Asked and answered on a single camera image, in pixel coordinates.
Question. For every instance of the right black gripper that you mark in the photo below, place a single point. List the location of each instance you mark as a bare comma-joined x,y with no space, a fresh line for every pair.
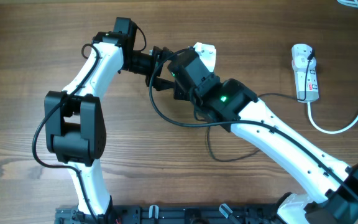
179,93

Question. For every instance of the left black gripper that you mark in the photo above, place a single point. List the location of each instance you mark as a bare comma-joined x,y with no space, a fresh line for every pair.
158,61

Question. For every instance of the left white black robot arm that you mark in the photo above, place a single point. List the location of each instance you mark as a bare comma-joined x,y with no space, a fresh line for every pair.
74,121

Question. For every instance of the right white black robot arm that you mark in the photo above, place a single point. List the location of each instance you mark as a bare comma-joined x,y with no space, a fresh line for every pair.
330,185

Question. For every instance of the white power strip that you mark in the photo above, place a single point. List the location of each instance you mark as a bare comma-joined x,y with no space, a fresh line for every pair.
304,66

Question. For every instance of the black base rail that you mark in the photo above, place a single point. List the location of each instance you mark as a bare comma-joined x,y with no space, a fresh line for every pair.
250,213

